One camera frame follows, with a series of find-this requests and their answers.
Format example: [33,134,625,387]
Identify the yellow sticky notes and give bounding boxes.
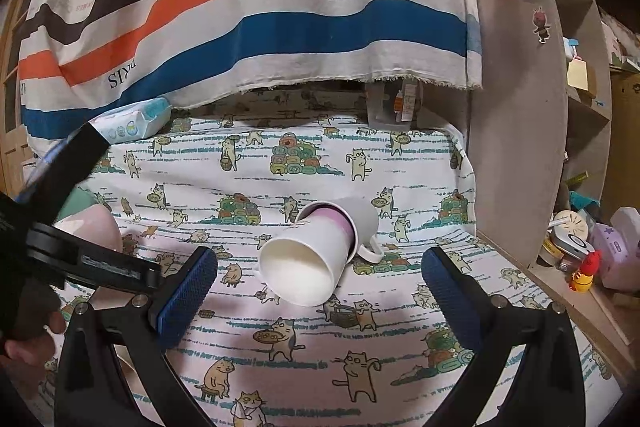
[566,57,597,96]

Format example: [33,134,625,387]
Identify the red and yellow toy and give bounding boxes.
[571,249,604,294]

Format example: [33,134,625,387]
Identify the white mug with pink rim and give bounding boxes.
[295,195,387,266]

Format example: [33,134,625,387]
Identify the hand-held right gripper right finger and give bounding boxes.
[420,246,587,427]

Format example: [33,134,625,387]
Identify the round white case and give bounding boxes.
[551,209,594,239]

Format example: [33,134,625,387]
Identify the white cup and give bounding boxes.
[252,201,358,309]

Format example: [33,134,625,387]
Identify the pink cushion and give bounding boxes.
[52,208,124,254]

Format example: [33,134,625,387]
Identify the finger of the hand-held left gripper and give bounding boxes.
[14,121,110,220]
[25,227,165,295]

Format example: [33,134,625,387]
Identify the person's left hand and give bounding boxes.
[0,306,67,370]

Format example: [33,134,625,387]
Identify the striped cloth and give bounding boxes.
[17,0,485,142]

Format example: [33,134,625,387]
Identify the wet wipes pack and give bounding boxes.
[92,97,174,144]

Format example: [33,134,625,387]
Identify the purple white device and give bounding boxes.
[589,206,640,290]

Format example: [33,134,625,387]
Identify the cartoon sticker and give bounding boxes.
[532,7,552,44]

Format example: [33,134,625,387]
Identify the cat printed blanket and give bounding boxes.
[40,89,626,427]

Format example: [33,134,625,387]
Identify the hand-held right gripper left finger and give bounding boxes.
[54,246,221,427]

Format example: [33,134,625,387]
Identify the wooden shelf unit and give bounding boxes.
[465,0,640,375]

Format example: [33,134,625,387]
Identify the clear plastic container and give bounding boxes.
[366,81,425,128]

